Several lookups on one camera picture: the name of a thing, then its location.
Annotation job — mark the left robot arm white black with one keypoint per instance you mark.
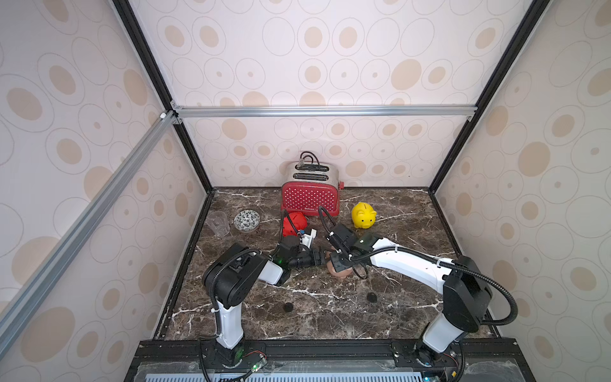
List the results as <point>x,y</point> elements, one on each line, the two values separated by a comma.
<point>229,280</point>

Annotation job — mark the patterned ceramic bowl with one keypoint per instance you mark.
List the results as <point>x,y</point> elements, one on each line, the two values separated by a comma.
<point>247,220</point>

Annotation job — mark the aluminium rail left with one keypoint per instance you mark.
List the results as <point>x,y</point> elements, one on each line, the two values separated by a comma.
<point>40,284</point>

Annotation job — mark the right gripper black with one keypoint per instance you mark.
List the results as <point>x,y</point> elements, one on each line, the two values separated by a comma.
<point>337,261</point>

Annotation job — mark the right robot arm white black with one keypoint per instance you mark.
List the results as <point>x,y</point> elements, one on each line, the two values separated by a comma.
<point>466,293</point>

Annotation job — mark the yellow piggy bank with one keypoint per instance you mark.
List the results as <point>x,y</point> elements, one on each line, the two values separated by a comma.
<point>363,216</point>

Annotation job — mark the clear plastic cup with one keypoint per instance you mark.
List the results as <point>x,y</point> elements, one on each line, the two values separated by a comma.
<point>217,221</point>

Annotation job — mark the aluminium rail back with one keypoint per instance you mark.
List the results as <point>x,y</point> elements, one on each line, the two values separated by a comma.
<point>321,111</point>

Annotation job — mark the pink piggy bank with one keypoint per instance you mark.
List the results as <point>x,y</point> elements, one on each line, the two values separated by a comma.
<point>337,265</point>

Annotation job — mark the red polka dot toaster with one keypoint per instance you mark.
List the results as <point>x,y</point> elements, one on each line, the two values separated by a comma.
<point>308,186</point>

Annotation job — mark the aluminium rail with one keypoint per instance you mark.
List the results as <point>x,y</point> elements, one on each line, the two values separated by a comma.
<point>40,284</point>
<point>321,111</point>

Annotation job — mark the red piggy bank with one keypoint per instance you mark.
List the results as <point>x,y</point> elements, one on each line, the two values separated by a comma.
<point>293,223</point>

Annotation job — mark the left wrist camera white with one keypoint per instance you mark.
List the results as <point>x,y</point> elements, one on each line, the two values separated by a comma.
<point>307,237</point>

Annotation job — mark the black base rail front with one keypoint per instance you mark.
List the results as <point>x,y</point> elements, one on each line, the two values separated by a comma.
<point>468,354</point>

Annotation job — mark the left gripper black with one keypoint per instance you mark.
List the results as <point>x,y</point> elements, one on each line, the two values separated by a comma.
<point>312,254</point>

